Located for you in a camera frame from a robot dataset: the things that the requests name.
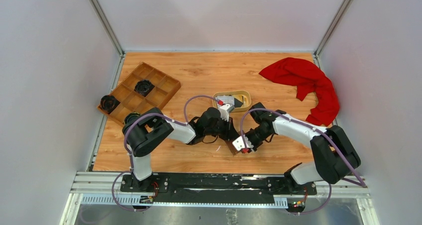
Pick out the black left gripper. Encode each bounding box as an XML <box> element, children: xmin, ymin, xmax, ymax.
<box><xmin>204</xmin><ymin>115</ymin><xmax>239</xmax><ymax>141</ymax></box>

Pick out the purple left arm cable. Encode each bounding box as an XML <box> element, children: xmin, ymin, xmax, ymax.
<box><xmin>111</xmin><ymin>95</ymin><xmax>221</xmax><ymax>213</ymax></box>

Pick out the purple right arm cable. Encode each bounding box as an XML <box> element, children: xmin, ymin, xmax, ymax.
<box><xmin>239</xmin><ymin>108</ymin><xmax>367</xmax><ymax>216</ymax></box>

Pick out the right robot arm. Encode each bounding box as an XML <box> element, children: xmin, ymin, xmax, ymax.
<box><xmin>232</xmin><ymin>103</ymin><xmax>365</xmax><ymax>194</ymax></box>

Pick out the wooden compartment tray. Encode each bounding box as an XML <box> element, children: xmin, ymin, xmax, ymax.
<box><xmin>97</xmin><ymin>62</ymin><xmax>181</xmax><ymax>127</ymax></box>

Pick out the beige oval tray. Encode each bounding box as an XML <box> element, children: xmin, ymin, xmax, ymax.
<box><xmin>212</xmin><ymin>90</ymin><xmax>252</xmax><ymax>113</ymax></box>

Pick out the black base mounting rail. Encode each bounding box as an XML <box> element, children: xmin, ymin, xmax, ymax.
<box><xmin>118</xmin><ymin>173</ymin><xmax>317</xmax><ymax>204</ymax></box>

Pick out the brown leather card holder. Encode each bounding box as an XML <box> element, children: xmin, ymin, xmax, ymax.
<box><xmin>225</xmin><ymin>141</ymin><xmax>239</xmax><ymax>155</ymax></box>

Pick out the black coiled cable roll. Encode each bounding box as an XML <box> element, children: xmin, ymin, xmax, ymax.
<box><xmin>123</xmin><ymin>112</ymin><xmax>141</xmax><ymax>125</ymax></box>
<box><xmin>134</xmin><ymin>80</ymin><xmax>155</xmax><ymax>97</ymax></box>
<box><xmin>100</xmin><ymin>95</ymin><xmax>120</xmax><ymax>114</ymax></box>

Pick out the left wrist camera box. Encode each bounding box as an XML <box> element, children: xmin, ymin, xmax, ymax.
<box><xmin>218</xmin><ymin>104</ymin><xmax>235</xmax><ymax>121</ymax></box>

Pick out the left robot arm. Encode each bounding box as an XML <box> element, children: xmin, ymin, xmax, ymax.
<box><xmin>122</xmin><ymin>107</ymin><xmax>240</xmax><ymax>192</ymax></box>

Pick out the red cloth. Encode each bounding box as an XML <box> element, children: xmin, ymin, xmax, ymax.
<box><xmin>259</xmin><ymin>57</ymin><xmax>340</xmax><ymax>125</ymax></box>

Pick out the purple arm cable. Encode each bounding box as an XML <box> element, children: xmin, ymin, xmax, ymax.
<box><xmin>239</xmin><ymin>108</ymin><xmax>367</xmax><ymax>216</ymax></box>
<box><xmin>111</xmin><ymin>95</ymin><xmax>221</xmax><ymax>213</ymax></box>

